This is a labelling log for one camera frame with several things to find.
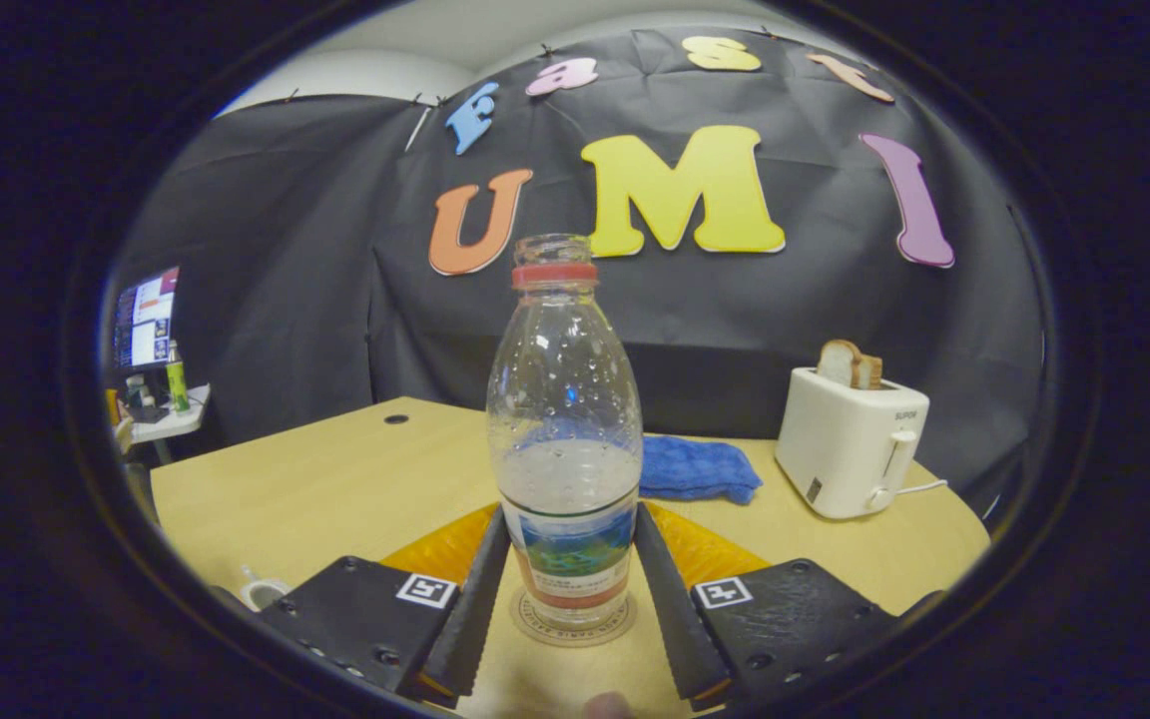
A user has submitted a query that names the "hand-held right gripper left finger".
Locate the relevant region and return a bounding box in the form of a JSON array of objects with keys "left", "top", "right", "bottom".
[{"left": 256, "top": 502, "right": 514, "bottom": 710}]

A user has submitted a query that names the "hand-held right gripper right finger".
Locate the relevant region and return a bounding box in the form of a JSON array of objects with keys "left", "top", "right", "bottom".
[{"left": 633, "top": 501, "right": 903, "bottom": 712}]

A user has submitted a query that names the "round brown coaster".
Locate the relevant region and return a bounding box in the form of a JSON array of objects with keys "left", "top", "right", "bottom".
[{"left": 510, "top": 587, "right": 637, "bottom": 649}]

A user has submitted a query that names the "white teacup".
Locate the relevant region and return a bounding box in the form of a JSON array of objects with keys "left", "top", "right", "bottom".
[{"left": 239, "top": 564, "right": 292, "bottom": 612}]

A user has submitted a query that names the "clear plastic water bottle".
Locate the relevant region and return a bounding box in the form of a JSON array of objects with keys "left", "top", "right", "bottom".
[{"left": 485, "top": 233, "right": 645, "bottom": 630}]

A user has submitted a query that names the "green drink bottle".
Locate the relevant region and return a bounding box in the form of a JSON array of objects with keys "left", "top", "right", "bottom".
[{"left": 166, "top": 342, "right": 191, "bottom": 413}]

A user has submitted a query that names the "blue towel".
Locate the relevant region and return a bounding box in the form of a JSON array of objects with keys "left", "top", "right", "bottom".
[{"left": 515, "top": 419, "right": 764, "bottom": 505}]

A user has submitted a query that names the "white toaster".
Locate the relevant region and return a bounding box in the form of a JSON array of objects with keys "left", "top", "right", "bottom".
[{"left": 775, "top": 366, "right": 931, "bottom": 520}]

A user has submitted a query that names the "bread slice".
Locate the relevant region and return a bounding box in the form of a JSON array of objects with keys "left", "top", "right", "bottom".
[{"left": 817, "top": 339, "right": 883, "bottom": 390}]

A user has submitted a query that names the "white side table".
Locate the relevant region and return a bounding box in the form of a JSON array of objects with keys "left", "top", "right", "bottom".
[{"left": 126, "top": 384, "right": 212, "bottom": 446}]

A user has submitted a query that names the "computer monitor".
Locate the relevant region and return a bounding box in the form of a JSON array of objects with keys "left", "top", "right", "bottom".
[{"left": 114, "top": 266, "right": 181, "bottom": 371}]

